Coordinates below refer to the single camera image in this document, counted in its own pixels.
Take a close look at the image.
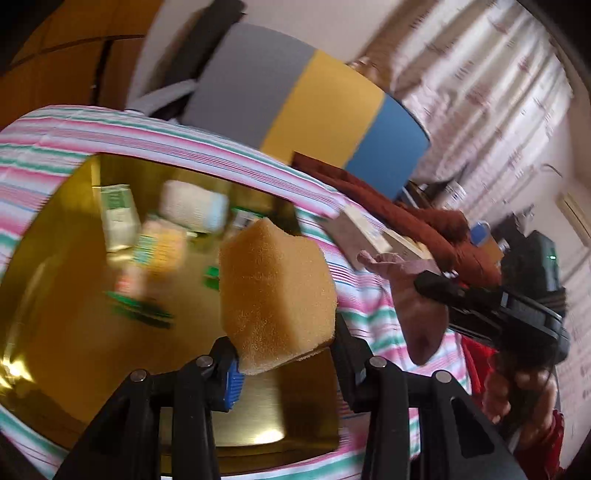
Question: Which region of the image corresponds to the right hand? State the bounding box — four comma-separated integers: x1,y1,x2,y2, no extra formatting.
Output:
482,353,558,446

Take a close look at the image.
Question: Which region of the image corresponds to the yellow sponge block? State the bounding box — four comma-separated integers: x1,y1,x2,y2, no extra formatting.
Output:
219,218,338,375

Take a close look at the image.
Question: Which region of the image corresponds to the red cloth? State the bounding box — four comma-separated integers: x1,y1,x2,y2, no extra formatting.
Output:
461,336,497,403

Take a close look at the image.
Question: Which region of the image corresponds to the green essential oil box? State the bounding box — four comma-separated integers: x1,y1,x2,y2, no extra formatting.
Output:
99,184,140,253

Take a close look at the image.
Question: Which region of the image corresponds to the white towel roll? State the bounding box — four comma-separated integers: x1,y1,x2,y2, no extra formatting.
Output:
158,180,229,233

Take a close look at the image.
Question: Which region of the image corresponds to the grey yellow blue chair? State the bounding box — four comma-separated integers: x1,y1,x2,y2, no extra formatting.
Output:
127,23,430,199

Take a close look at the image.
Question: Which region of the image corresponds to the striped bed sheet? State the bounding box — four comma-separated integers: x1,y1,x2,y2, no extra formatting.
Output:
0,104,472,480

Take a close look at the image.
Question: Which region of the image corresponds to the golden storage box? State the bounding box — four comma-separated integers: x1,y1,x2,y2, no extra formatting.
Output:
0,154,343,458

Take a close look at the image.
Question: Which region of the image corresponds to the cream cardboard box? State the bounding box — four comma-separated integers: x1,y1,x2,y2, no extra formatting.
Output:
382,229,433,261

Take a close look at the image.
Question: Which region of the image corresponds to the cream box with barcode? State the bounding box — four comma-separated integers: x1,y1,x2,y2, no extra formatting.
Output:
322,205,391,271

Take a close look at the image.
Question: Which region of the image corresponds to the dark red blanket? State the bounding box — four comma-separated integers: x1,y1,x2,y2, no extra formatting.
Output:
291,153,502,288

